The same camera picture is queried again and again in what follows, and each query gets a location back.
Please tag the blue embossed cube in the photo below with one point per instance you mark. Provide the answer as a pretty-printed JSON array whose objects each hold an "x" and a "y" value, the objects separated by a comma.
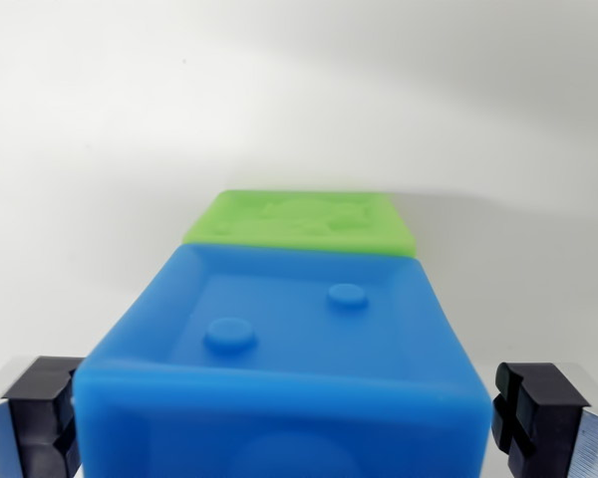
[{"x": 289, "y": 378}]

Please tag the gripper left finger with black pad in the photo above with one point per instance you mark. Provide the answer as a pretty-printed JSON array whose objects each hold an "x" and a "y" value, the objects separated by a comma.
[{"x": 35, "y": 423}]

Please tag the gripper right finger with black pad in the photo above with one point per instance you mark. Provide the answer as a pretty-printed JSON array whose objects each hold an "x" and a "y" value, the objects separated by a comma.
[{"x": 553, "y": 423}]

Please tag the green embossed cube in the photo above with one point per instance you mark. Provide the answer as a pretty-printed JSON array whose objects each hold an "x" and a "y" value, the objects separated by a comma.
[{"x": 299, "y": 221}]

